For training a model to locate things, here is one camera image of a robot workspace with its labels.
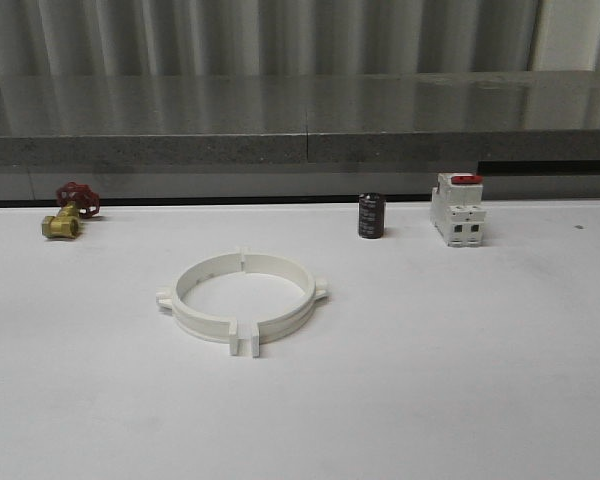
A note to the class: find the grey stone countertop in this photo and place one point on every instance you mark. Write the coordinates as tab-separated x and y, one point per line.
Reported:
137	139

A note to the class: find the black cylindrical capacitor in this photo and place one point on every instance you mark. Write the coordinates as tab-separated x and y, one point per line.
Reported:
371	215

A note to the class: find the white half-ring clamp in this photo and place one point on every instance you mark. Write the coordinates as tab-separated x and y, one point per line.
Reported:
183	299
277	326

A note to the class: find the brass valve red handle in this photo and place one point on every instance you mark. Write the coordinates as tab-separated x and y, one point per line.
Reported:
76	202

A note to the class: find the white circuit breaker red switch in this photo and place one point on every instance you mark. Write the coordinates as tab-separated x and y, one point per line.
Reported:
456	209

